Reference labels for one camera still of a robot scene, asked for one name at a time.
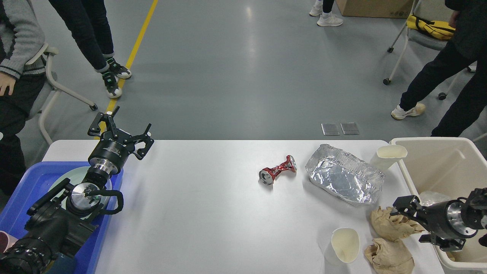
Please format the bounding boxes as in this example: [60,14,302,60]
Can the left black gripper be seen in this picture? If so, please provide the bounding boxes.
[87,106,154,179]

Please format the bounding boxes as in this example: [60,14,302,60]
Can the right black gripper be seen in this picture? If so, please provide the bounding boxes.
[390,195,478,252]

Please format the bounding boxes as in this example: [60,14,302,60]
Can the foil tray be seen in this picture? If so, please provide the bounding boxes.
[305,144,385,206]
[419,190,453,207]

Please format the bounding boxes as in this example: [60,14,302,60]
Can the brown paper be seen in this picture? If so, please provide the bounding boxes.
[370,207,425,241]

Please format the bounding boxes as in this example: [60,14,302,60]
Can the green plate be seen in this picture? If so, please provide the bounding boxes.
[48,166,113,220]

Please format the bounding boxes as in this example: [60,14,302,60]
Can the crushed red can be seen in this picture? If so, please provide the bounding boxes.
[258,155,298,185]

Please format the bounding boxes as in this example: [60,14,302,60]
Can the dark teal mug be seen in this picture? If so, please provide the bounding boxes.
[45,254,78,274]

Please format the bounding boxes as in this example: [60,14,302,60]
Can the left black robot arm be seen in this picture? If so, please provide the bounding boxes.
[1,107,154,274]

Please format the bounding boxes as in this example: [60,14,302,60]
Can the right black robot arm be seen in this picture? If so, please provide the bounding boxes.
[390,188,487,252]

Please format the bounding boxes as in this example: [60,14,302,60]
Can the crumpled brown paper bag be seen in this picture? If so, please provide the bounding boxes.
[364,238,415,274]

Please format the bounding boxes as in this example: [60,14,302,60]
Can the beige plastic bin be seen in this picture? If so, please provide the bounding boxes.
[390,137,487,271]

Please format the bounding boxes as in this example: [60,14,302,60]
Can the white paper cup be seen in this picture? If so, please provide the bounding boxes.
[369,145,408,172]
[324,228,361,265]

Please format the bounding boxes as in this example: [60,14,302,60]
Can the blue plastic tray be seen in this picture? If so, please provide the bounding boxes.
[1,162,122,274]

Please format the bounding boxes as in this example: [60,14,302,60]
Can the right floor plate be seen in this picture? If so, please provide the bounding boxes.
[340,123,360,135]

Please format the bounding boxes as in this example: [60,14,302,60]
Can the floor plate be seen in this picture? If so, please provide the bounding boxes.
[321,123,341,136]
[340,123,360,135]

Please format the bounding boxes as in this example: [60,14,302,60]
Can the left grey office chair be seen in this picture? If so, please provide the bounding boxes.
[26,42,98,145]

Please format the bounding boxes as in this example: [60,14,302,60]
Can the left floor plate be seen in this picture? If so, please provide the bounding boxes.
[321,123,341,136]

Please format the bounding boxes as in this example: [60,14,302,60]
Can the person with black sneakers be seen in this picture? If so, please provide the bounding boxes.
[50,0,132,99]

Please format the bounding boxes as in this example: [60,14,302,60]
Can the seated person grey sweater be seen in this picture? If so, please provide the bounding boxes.
[0,0,46,196]

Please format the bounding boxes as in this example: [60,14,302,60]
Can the pink mug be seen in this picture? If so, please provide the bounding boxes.
[0,231,18,253]

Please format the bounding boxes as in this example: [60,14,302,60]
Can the person with beige sneakers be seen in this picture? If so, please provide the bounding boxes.
[391,0,487,137]

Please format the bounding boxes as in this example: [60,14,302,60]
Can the yellow bag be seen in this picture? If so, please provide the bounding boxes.
[406,14,456,40]

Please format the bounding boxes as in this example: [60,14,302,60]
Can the cardboard box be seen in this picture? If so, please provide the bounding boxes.
[335,0,413,19]

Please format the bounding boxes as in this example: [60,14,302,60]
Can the person with white shoes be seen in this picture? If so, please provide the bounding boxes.
[309,0,343,27]

